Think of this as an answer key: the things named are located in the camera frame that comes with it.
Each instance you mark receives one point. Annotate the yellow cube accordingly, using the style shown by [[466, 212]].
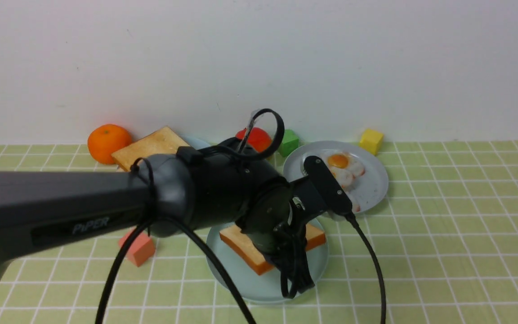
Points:
[[371, 141]]

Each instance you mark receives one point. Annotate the red yellow apple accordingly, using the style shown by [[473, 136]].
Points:
[[259, 140]]

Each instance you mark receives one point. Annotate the orange fruit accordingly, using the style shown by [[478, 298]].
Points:
[[106, 140]]

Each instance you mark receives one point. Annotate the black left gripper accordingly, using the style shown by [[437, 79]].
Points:
[[275, 216]]

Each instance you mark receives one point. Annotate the green cube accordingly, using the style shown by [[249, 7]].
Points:
[[289, 143]]

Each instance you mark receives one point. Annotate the salmon red cube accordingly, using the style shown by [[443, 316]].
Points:
[[141, 250]]

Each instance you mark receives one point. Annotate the light blue bread plate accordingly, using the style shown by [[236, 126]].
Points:
[[194, 142]]

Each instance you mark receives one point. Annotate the toast slice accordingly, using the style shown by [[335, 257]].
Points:
[[162, 141], [244, 248]]

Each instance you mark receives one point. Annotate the grey egg plate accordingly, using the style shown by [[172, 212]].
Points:
[[367, 190]]

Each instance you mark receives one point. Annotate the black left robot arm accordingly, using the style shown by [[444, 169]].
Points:
[[166, 194]]

